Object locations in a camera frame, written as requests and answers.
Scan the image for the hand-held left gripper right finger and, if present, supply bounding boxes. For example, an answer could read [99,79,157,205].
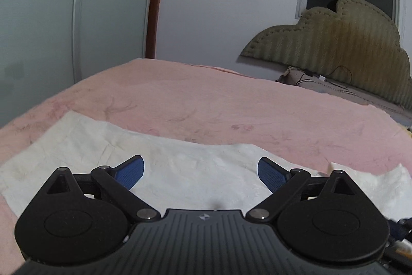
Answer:
[246,157,357,224]

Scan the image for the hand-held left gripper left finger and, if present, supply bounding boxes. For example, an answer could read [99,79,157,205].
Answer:
[47,155,161,224]

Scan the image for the white pants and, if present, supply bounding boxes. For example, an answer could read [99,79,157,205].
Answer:
[0,111,411,222]

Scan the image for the pink floral blanket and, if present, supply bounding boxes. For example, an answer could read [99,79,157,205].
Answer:
[0,57,412,275]

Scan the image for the beige pillow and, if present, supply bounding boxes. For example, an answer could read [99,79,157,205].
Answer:
[274,66,412,121]

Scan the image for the olive padded headboard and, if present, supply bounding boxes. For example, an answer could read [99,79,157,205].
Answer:
[238,0,412,89]

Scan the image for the white wardrobe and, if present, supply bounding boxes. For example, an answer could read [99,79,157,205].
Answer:
[0,0,161,129]

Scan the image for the black cable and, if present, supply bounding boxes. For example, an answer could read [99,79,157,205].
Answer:
[298,65,356,92]

